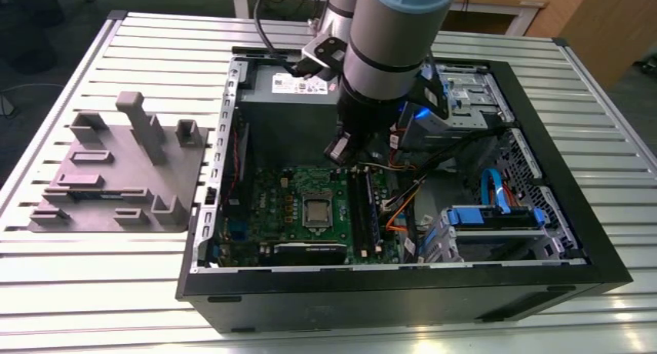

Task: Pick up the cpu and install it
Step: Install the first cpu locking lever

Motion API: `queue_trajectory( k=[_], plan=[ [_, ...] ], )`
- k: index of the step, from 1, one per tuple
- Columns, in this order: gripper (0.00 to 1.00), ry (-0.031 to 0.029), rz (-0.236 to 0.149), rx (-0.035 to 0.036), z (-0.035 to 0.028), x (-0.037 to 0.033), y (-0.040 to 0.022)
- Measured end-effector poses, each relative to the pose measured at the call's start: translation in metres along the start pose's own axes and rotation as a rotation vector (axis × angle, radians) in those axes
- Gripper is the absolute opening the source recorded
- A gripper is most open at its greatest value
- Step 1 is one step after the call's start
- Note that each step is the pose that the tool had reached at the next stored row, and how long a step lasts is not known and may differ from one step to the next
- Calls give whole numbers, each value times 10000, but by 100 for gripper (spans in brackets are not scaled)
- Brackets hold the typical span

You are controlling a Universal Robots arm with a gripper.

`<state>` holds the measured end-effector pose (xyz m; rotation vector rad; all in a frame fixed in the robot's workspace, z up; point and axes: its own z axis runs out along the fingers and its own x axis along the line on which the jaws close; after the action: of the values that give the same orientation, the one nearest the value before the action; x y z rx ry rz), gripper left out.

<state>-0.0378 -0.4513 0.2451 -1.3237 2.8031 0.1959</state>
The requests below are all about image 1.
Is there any metal optical drive cage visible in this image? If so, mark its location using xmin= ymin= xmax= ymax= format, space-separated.
xmin=400 ymin=61 xmax=516 ymax=151

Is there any black graphics card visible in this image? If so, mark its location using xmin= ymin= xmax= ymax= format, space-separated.
xmin=258 ymin=240 xmax=350 ymax=267

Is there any black RAM slot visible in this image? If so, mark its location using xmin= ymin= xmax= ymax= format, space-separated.
xmin=360 ymin=166 xmax=386 ymax=254
xmin=346 ymin=166 xmax=363 ymax=255

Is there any wooden cabinet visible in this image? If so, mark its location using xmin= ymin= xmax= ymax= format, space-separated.
xmin=526 ymin=0 xmax=657 ymax=89

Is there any green RAM stick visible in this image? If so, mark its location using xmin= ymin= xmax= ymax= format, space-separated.
xmin=66 ymin=192 xmax=130 ymax=202

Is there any silver CPU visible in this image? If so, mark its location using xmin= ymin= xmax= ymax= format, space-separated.
xmin=307 ymin=199 xmax=331 ymax=222

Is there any blue disk carrier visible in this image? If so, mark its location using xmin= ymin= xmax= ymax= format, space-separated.
xmin=443 ymin=206 xmax=548 ymax=232

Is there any grey parts rack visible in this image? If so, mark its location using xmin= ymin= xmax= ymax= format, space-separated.
xmin=26 ymin=91 xmax=218 ymax=235

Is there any black sleeved wire bundle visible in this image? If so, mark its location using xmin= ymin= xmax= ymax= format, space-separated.
xmin=383 ymin=125 xmax=508 ymax=213

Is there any grey power supply unit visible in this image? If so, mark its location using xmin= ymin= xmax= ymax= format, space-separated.
xmin=236 ymin=64 xmax=343 ymax=159

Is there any blue plastic bracket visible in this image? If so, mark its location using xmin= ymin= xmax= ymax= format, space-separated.
xmin=416 ymin=214 xmax=444 ymax=263

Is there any grey white wire bundle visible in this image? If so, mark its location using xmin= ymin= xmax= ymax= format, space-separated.
xmin=359 ymin=159 xmax=412 ymax=171

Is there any red black twisted wire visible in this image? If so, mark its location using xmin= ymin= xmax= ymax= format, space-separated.
xmin=226 ymin=123 xmax=246 ymax=201

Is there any black office chair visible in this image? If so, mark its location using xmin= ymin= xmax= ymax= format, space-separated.
xmin=0 ymin=0 xmax=68 ymax=75

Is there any black PC case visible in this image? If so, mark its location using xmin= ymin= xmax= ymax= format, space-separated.
xmin=175 ymin=45 xmax=636 ymax=335

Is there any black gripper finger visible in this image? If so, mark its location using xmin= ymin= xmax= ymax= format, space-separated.
xmin=323 ymin=136 xmax=356 ymax=166

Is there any metal disk bay cage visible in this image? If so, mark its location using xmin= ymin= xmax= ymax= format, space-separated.
xmin=419 ymin=205 xmax=584 ymax=263

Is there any black camera cable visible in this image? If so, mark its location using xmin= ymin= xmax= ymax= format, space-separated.
xmin=255 ymin=0 xmax=310 ymax=78

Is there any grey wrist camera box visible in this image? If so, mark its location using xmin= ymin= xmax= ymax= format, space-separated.
xmin=302 ymin=36 xmax=347 ymax=81

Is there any green motherboard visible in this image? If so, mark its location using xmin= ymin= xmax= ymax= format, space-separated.
xmin=212 ymin=164 xmax=407 ymax=266

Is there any blue SATA wire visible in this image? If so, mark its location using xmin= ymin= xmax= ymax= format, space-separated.
xmin=482 ymin=168 xmax=516 ymax=215

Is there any orange wire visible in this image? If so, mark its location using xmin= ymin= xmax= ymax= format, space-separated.
xmin=384 ymin=199 xmax=414 ymax=235

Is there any wooden desk white frame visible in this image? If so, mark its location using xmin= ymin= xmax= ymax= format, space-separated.
xmin=226 ymin=0 xmax=551 ymax=38

